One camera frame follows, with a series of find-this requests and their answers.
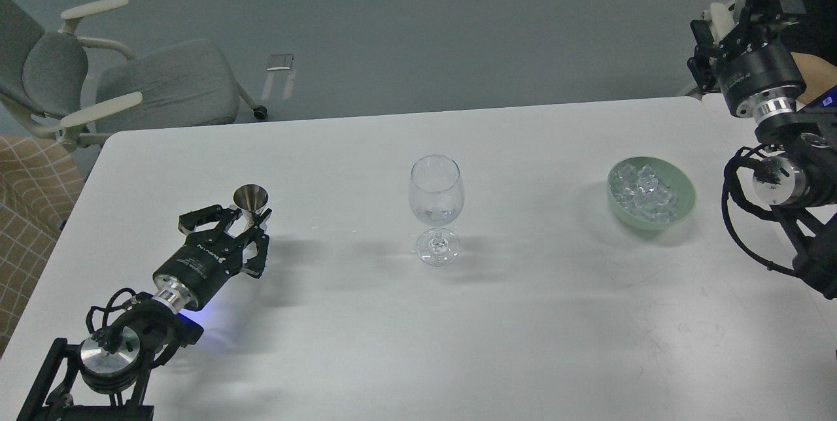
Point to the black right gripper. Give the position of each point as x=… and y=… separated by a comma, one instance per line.
x=758, y=83

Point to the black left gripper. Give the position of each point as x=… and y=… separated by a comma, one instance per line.
x=210, y=255

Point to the steel cocktail jigger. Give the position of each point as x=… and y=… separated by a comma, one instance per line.
x=252, y=199

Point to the clear ice cubes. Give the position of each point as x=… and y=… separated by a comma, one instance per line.
x=640, y=191

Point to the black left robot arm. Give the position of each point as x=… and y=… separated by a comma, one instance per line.
x=105, y=377

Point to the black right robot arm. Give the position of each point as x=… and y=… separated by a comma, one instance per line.
x=792, y=170

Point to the green ice bowl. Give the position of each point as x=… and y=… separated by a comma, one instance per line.
x=678, y=181

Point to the clear wine glass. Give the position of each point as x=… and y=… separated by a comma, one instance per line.
x=436, y=198

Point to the seated person in black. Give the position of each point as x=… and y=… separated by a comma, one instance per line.
x=812, y=43

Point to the beige checkered cushion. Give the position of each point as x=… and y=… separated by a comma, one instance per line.
x=40, y=185

